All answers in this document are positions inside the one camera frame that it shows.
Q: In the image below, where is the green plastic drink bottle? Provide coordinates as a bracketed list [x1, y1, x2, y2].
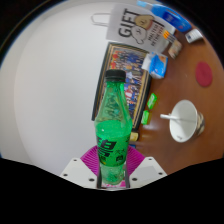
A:
[94, 69, 133, 184]

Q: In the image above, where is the white remote control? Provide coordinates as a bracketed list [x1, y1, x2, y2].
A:
[184, 28, 204, 44]

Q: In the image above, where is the small patterned snack bag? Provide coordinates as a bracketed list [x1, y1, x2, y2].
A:
[168, 39, 184, 60]

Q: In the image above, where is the framed group picture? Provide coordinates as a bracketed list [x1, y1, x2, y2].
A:
[91, 42, 153, 131]

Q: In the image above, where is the white paper cup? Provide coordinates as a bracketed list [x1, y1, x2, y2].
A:
[168, 99, 205, 144]

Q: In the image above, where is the white spoon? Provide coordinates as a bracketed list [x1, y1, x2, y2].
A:
[159, 113, 196, 123]

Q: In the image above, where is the dark bottle with yellow label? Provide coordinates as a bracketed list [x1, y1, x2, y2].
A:
[129, 131, 139, 142]

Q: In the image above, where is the colourful puzzle cube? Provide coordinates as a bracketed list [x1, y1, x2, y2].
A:
[162, 29, 177, 44]

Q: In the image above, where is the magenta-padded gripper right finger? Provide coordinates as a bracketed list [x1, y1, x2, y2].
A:
[123, 146, 168, 189]

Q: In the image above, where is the white paper gift bag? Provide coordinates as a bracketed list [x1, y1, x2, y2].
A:
[90, 2, 176, 54]

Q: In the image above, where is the flat round red coaster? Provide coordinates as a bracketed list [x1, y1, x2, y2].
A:
[194, 61, 214, 88]

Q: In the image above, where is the blue tissue pack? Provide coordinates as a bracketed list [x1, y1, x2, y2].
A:
[141, 52, 169, 79]

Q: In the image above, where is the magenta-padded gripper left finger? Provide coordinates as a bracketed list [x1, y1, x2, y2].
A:
[59, 145, 101, 189]

